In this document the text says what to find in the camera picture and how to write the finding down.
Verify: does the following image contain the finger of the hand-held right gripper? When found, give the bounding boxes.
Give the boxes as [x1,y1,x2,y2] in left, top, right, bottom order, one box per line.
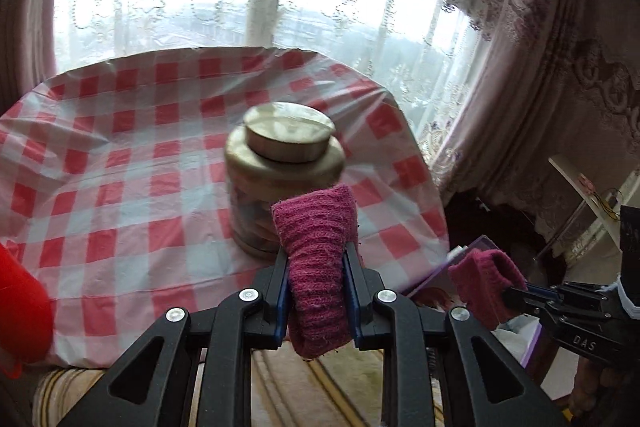
[524,283,572,299]
[504,288,552,324]

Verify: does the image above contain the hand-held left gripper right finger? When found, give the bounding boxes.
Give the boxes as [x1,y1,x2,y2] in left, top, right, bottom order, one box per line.
[341,244,573,427]

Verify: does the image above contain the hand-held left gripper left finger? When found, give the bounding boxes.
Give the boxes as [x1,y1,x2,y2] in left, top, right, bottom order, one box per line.
[54,249,292,427]

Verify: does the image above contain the magenta knit sock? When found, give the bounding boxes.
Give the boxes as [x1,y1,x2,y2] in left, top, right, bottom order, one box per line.
[271,184,360,360]
[447,249,528,330]

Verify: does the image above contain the purple cardboard box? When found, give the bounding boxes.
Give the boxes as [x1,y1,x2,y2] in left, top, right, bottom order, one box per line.
[402,234,543,368]

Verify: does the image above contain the person's right hand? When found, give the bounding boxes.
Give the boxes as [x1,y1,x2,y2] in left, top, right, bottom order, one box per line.
[569,351,640,419]

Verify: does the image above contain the white side shelf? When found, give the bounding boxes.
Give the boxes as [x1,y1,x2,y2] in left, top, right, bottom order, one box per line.
[547,154,623,228]

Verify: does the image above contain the glass jar with metal lid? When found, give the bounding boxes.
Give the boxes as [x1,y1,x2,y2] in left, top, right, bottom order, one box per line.
[223,103,346,260]

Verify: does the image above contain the red white checkered tablecloth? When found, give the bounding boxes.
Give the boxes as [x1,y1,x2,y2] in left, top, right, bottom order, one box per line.
[0,46,449,368]

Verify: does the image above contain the brown pleated curtain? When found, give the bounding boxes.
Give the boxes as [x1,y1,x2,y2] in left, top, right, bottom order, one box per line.
[0,0,61,108]
[430,0,640,248]

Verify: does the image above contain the red plastic container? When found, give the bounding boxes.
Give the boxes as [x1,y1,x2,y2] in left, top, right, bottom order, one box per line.
[0,241,55,380]

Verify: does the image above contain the white lace sheer curtain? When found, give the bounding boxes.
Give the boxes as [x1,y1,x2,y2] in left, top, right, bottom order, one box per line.
[50,0,501,148]

